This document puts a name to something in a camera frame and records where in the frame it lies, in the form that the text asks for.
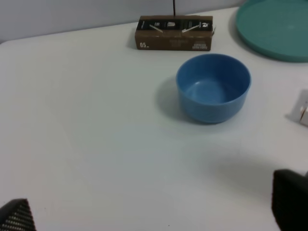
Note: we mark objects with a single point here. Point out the brown cardboard box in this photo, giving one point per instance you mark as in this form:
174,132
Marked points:
174,33

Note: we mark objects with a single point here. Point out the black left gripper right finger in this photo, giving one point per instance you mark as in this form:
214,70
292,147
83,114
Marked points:
289,201

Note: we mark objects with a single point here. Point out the blue plastic bowl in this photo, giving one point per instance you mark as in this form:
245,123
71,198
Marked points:
212,87

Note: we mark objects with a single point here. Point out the teal round tray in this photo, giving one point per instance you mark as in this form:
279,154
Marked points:
277,29

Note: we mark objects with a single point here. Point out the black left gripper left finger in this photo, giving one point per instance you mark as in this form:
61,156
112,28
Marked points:
16,215

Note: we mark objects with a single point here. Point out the white paper box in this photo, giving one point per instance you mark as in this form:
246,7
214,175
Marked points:
299,112

